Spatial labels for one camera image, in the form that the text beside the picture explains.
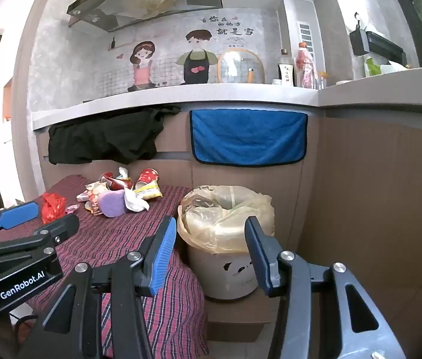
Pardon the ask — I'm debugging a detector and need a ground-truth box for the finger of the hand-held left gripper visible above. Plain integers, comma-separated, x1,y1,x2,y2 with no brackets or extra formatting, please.
0,215,80,258
0,201,41,245

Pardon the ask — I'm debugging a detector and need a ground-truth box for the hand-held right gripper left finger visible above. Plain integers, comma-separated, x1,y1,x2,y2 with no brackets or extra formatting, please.
18,215,179,359

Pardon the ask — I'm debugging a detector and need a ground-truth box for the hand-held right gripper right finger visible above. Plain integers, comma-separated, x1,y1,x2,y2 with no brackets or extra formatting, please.
244,216,408,359

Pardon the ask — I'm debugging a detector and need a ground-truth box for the white trash bin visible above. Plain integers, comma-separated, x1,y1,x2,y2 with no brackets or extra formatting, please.
186,245,261,302

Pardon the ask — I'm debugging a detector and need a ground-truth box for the purple sponge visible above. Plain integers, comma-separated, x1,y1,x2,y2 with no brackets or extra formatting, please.
96,190,127,218

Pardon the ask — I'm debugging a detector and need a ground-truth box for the yellow white snack packet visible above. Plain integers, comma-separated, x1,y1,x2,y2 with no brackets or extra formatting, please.
134,182,163,200

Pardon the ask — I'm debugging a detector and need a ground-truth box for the red plastic bag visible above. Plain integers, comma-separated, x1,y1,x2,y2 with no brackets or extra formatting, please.
42,192,67,225

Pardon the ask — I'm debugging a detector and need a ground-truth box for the colourful crumpled wrapper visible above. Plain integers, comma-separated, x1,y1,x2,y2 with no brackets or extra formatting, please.
76,181,108,203

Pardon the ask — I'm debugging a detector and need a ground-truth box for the red plaid cloth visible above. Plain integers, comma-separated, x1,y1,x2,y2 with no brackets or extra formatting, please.
0,174,209,358

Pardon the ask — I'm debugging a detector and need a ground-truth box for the crumpled white tissue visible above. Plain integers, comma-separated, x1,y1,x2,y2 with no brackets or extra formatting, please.
123,188,150,213

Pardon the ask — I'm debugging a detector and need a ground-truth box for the red snack wrapper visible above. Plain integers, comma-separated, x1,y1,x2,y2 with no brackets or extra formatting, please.
99,172,134,191

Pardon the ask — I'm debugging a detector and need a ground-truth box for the red polka dot cup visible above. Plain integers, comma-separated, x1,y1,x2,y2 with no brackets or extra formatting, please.
135,168,159,191

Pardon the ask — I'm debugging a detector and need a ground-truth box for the black cloth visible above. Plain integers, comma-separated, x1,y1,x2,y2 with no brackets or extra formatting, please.
48,105,181,165

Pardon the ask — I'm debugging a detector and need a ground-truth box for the blue towel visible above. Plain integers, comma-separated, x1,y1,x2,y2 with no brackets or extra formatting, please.
189,109,308,167

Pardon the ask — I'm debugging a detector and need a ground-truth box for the dark sauce bottle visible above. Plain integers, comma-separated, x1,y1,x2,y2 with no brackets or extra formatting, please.
277,48,294,86

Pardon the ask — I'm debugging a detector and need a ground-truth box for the wooden rimmed glass lid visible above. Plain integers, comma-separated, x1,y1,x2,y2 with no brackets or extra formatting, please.
217,48,266,84

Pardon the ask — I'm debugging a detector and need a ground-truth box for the red label oil bottle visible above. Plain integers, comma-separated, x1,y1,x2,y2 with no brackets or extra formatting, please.
295,42,318,89

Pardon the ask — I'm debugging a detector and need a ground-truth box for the glass range hood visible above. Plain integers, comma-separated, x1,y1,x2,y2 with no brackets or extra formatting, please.
66,0,223,32

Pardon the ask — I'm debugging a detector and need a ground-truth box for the green packet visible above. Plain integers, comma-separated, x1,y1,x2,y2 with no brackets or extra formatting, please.
364,57,384,77

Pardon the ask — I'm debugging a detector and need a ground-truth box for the white vent grille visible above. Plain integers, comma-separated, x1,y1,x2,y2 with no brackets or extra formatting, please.
298,20,314,58

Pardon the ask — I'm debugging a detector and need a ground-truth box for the cartoon wall sticker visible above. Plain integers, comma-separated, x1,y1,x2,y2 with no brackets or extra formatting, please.
108,15,256,92

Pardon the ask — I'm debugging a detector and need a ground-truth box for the black wall rack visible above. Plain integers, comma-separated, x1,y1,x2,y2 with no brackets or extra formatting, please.
349,13,408,66

